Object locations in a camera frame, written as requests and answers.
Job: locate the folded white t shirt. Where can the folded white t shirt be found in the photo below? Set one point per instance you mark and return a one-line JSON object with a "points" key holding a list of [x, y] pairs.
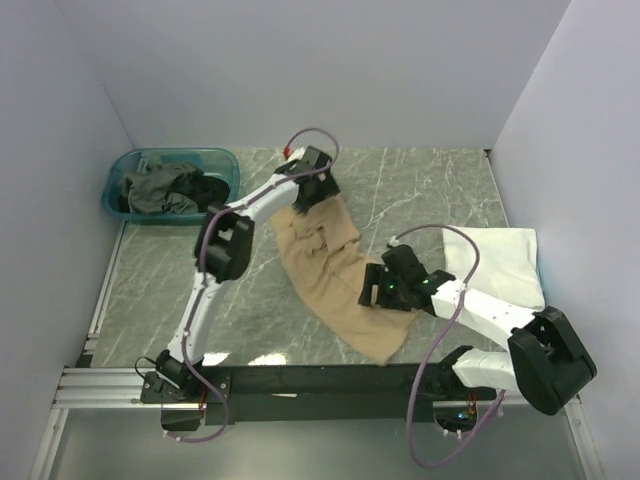
{"points": [[508, 263]]}

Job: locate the aluminium frame rail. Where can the aluminium frame rail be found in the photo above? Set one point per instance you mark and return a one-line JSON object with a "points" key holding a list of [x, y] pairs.
{"points": [[98, 388]]}

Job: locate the grey green t shirt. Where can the grey green t shirt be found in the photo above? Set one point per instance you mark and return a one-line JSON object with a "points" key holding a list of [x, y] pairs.
{"points": [[160, 189]]}

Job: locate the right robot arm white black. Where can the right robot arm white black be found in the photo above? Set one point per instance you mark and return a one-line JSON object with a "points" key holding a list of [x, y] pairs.
{"points": [[541, 357]]}

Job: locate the beige t shirt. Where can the beige t shirt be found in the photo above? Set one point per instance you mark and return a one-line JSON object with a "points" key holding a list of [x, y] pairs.
{"points": [[321, 255]]}

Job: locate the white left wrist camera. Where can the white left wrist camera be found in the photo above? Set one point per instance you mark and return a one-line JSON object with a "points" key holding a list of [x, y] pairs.
{"points": [[290, 153]]}

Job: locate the black t shirt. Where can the black t shirt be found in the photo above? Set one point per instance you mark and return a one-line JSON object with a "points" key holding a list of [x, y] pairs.
{"points": [[204, 190]]}

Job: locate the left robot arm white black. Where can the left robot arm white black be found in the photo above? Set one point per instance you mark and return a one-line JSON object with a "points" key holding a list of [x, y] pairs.
{"points": [[223, 254]]}

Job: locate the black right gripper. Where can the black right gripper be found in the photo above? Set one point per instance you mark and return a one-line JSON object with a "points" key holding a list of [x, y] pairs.
{"points": [[377, 275]]}

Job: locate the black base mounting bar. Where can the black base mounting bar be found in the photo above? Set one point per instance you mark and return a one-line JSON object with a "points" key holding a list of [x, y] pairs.
{"points": [[281, 393]]}

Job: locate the teal plastic laundry basket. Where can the teal plastic laundry basket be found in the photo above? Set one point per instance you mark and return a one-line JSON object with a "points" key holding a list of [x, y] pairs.
{"points": [[216, 162]]}

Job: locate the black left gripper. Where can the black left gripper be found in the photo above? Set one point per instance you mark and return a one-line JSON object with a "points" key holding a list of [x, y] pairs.
{"points": [[328, 188]]}

